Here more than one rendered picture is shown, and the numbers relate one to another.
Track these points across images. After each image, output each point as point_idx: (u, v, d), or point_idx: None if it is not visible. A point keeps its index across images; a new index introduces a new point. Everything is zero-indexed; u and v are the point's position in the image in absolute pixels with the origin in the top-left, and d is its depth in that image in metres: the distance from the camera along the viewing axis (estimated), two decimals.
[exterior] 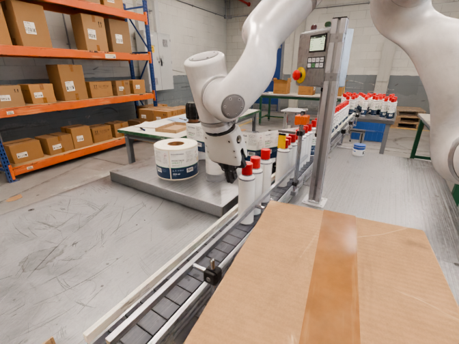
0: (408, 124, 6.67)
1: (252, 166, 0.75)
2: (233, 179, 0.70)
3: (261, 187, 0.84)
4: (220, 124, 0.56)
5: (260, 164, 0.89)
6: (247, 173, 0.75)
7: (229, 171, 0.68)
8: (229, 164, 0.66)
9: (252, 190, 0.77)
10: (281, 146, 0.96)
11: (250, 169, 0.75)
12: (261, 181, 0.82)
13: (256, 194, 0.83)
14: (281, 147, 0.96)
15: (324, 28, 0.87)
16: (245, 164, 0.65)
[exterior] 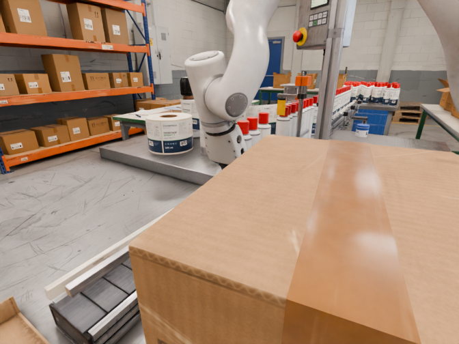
0: (410, 119, 6.60)
1: (248, 124, 0.68)
2: None
3: None
4: (220, 124, 0.56)
5: (257, 129, 0.82)
6: (243, 132, 0.68)
7: None
8: (229, 164, 0.66)
9: None
10: (280, 112, 0.89)
11: (246, 127, 0.68)
12: None
13: None
14: (281, 114, 0.89)
15: None
16: None
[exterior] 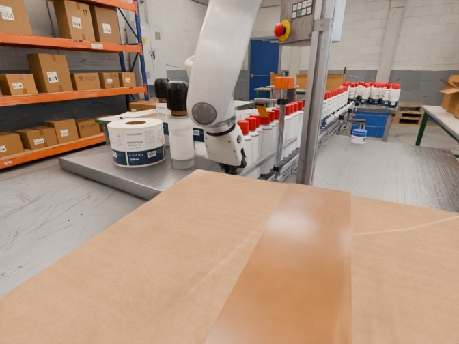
0: None
1: (247, 124, 0.68)
2: None
3: (257, 153, 0.76)
4: (220, 124, 0.56)
5: None
6: (242, 132, 0.68)
7: (229, 171, 0.68)
8: (229, 164, 0.66)
9: (248, 152, 0.70)
10: (263, 115, 0.77)
11: (245, 127, 0.67)
12: (257, 145, 0.74)
13: (252, 161, 0.75)
14: (264, 116, 0.78)
15: None
16: (245, 164, 0.65)
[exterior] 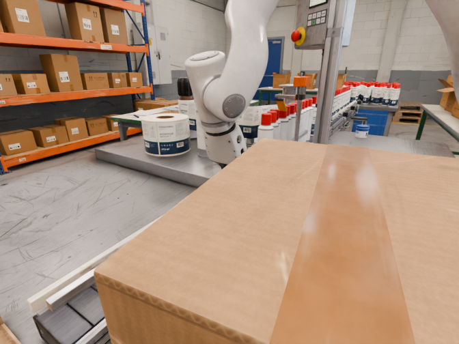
0: None
1: (270, 117, 0.80)
2: None
3: None
4: (220, 124, 0.56)
5: None
6: (266, 123, 0.80)
7: None
8: (229, 164, 0.66)
9: None
10: (281, 108, 0.90)
11: (269, 119, 0.80)
12: (277, 134, 0.86)
13: None
14: (283, 110, 0.90)
15: None
16: None
